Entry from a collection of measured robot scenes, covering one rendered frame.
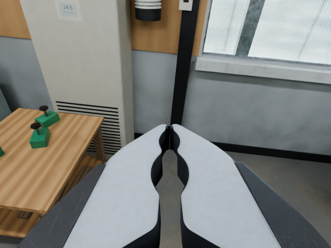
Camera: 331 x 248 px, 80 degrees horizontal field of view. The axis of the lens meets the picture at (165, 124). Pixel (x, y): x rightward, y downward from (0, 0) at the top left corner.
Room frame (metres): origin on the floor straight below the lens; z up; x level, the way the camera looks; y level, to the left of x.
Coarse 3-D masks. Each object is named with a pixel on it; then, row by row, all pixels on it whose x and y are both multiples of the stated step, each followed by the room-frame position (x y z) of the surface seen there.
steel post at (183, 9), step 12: (180, 0) 1.32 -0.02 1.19; (192, 0) 1.32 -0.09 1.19; (192, 12) 1.35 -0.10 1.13; (192, 24) 1.35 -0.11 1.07; (180, 36) 1.35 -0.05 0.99; (192, 36) 1.34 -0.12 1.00; (180, 48) 1.35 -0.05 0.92; (192, 48) 1.34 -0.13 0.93; (180, 60) 1.35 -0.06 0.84; (180, 72) 1.35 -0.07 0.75; (180, 84) 1.35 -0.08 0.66; (180, 96) 1.35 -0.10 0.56; (180, 108) 1.35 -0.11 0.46; (180, 120) 1.34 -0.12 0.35
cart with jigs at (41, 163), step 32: (0, 128) 0.85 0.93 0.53; (32, 128) 0.75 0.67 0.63; (64, 128) 0.90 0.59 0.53; (96, 128) 0.92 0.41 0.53; (0, 160) 0.62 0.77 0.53; (32, 160) 0.64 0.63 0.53; (64, 160) 0.65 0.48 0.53; (96, 160) 0.98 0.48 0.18; (0, 192) 0.46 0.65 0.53; (32, 192) 0.47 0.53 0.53; (64, 192) 0.70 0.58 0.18; (0, 224) 0.48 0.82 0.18; (32, 224) 0.50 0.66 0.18
